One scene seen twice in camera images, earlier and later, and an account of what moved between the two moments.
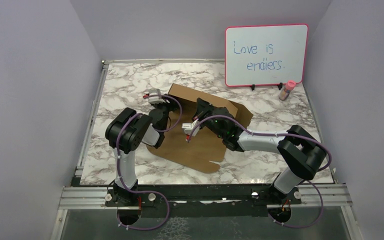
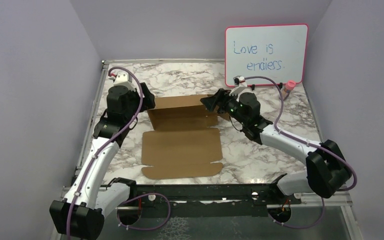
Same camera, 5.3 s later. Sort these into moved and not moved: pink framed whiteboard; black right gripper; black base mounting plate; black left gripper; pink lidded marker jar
Moved: black right gripper; black left gripper
Not moved: black base mounting plate; pink framed whiteboard; pink lidded marker jar
